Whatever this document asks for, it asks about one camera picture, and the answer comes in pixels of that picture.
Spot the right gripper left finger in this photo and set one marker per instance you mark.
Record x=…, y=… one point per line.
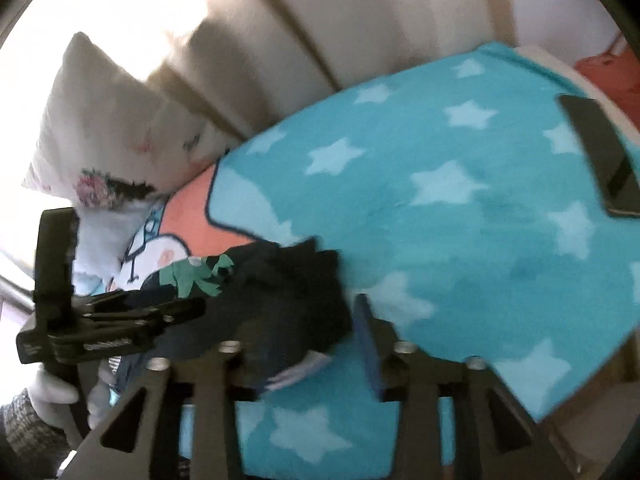
x=244, y=366

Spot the white plush pillow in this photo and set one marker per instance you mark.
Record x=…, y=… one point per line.
x=102, y=239

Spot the white floral pillow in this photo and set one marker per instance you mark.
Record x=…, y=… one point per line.
x=107, y=139

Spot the turquoise cartoon star blanket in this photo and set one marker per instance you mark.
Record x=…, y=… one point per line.
x=461, y=203

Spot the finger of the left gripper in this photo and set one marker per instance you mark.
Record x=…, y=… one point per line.
x=170, y=317
x=126, y=303

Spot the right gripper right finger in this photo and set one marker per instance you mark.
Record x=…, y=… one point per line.
x=376, y=341

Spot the black smartphone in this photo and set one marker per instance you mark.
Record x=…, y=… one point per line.
x=610, y=162

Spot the red orange cushion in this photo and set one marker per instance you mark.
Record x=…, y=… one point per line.
x=617, y=76

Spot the black white striped pants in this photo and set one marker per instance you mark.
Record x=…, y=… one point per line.
x=285, y=305

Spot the white gloved left hand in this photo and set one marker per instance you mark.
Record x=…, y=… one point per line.
x=51, y=397

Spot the beige padded headboard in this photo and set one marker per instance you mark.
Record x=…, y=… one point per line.
x=247, y=64

